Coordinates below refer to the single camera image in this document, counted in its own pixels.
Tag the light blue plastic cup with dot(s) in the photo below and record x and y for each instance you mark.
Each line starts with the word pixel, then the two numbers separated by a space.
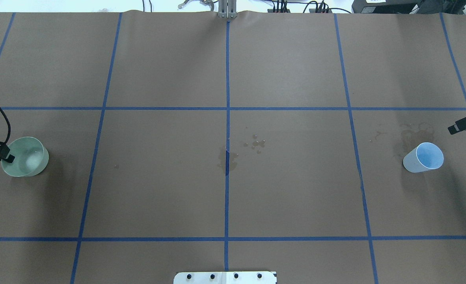
pixel 425 157

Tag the black device top right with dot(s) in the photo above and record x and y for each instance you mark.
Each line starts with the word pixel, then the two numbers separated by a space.
pixel 408 6

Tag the black cables table edge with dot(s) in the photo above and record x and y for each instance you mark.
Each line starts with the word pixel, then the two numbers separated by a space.
pixel 305 6

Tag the grey metal camera post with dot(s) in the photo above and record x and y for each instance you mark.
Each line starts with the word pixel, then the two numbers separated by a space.
pixel 227 9

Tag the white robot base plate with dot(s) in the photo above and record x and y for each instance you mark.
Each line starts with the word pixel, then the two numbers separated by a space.
pixel 226 277

